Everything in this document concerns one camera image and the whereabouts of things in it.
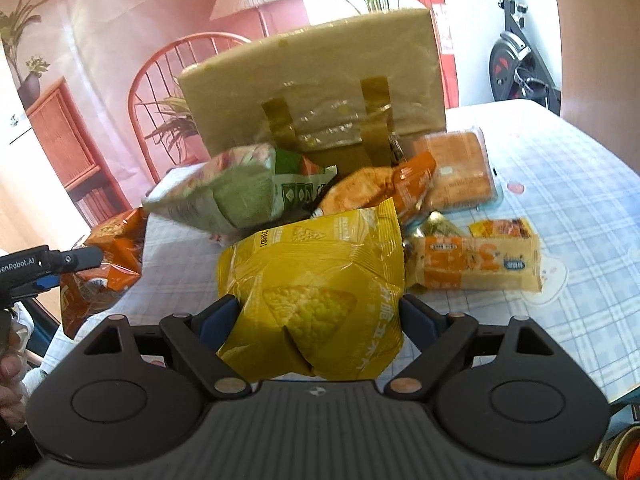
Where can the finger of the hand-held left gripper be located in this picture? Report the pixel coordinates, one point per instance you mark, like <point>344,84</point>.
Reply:
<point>80,259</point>
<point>37,286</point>

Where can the yellow corn chip bag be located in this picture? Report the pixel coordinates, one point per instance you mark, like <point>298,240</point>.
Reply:
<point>310,270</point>

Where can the green snack bag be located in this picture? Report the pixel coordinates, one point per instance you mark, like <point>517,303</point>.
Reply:
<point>230,195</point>

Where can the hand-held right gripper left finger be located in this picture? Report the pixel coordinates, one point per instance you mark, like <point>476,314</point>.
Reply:
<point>222,316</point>

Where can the orange cream cracker packet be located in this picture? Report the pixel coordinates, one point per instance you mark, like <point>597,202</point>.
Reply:
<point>470,262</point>

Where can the checked tablecloth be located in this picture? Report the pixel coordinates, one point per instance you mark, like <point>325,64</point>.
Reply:
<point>575,185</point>

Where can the black exercise bike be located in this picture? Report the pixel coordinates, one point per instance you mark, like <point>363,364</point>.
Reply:
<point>505,60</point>

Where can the person's left hand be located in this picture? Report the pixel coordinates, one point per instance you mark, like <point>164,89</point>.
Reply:
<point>7,367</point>

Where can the blue chair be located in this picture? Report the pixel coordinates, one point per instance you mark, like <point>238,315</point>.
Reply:
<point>41,327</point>

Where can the olive gold snack packet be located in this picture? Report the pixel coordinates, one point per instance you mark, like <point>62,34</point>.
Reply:
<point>435,225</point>

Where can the brown orange snack bag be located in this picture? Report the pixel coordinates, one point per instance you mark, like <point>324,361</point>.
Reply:
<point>115,260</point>

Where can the clear tray pack orange cakes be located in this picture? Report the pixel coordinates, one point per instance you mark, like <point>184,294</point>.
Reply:
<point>455,170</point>

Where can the curved wooden panel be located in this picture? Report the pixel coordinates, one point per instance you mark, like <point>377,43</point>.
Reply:
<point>600,60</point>

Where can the small yellow snack packet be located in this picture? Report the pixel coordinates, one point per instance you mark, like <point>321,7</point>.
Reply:
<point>500,227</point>

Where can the cardboard box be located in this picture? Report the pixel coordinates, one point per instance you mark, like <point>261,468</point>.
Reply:
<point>310,75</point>

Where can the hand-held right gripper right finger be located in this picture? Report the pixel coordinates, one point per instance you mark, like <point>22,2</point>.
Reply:
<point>414,318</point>

